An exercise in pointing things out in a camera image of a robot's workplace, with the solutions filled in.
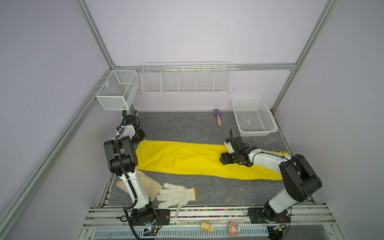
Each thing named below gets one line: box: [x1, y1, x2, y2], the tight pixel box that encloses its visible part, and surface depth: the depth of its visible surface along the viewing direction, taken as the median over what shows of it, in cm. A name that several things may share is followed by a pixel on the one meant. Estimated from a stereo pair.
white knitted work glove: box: [156, 183, 197, 218], surface depth 82 cm
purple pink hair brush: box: [212, 109, 222, 127], surface depth 117 cm
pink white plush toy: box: [228, 222, 241, 238], surface depth 69 cm
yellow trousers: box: [136, 140, 291, 180], surface depth 95 cm
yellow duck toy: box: [201, 220, 215, 232], surface depth 70 cm
